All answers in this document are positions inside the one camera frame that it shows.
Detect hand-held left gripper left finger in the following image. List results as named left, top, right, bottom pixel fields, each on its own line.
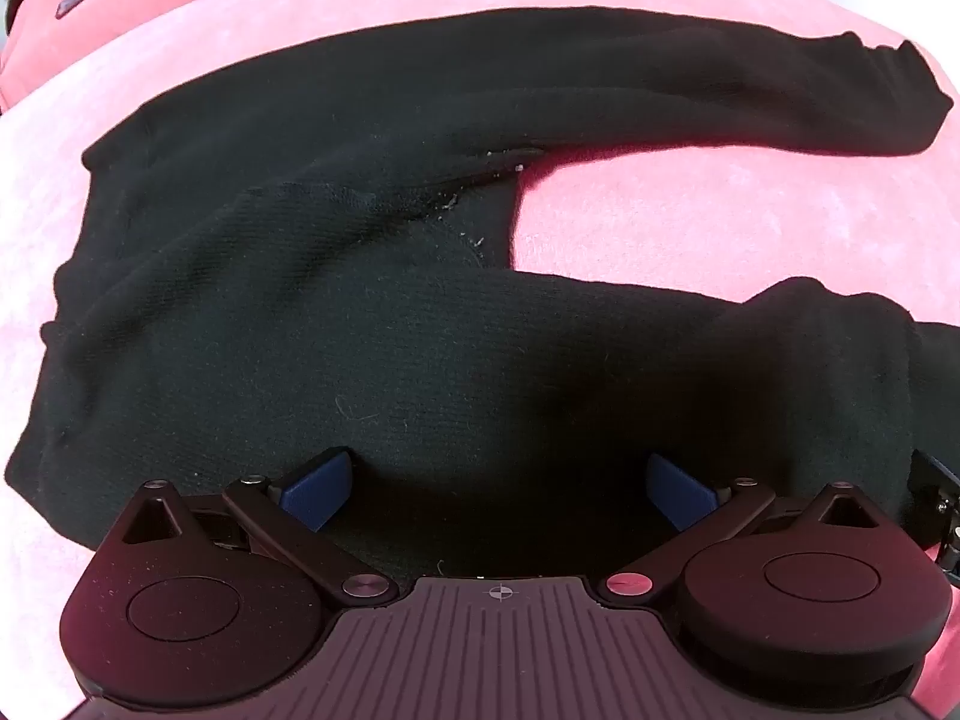
left=122, top=448, right=400, bottom=608

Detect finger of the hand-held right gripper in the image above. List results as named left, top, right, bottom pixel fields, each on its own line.
left=905, top=450, right=960, bottom=587

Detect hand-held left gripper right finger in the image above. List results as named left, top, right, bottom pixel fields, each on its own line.
left=598, top=453, right=872, bottom=608

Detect black pants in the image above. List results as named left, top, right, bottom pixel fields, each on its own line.
left=4, top=6, right=957, bottom=586

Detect pink plush blanket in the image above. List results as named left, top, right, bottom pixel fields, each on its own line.
left=0, top=0, right=960, bottom=720

